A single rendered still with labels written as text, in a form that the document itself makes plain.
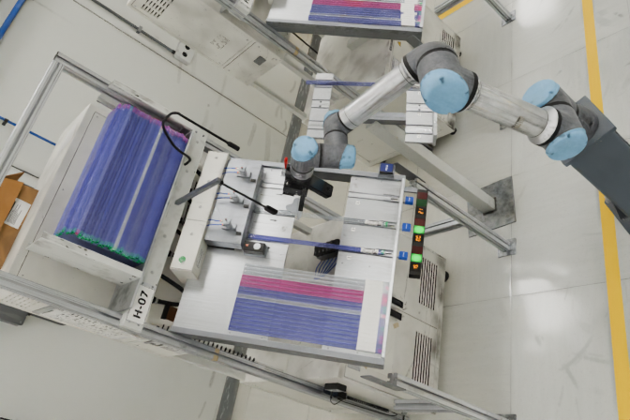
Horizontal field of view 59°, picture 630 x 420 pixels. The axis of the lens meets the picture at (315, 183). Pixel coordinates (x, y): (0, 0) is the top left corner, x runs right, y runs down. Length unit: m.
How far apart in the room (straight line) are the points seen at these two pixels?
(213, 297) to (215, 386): 1.80
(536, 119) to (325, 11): 1.32
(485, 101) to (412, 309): 1.16
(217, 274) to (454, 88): 1.04
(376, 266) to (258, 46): 1.34
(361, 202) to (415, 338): 0.70
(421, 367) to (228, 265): 0.95
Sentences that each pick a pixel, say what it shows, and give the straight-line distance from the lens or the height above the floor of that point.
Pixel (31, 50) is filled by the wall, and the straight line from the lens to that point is 3.80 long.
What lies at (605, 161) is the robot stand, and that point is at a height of 0.43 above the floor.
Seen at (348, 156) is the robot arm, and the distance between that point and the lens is 1.67.
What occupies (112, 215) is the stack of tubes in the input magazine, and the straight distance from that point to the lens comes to 1.90.
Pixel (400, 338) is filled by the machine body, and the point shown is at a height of 0.32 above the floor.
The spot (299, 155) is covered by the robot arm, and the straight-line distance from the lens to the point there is 1.64.
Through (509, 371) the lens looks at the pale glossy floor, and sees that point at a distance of 2.44.
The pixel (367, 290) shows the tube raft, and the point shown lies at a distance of 1.91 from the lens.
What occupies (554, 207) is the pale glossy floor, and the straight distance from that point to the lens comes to 2.60.
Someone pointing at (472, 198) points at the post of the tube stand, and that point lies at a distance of 2.66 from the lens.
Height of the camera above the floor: 2.00
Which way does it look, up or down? 30 degrees down
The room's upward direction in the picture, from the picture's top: 59 degrees counter-clockwise
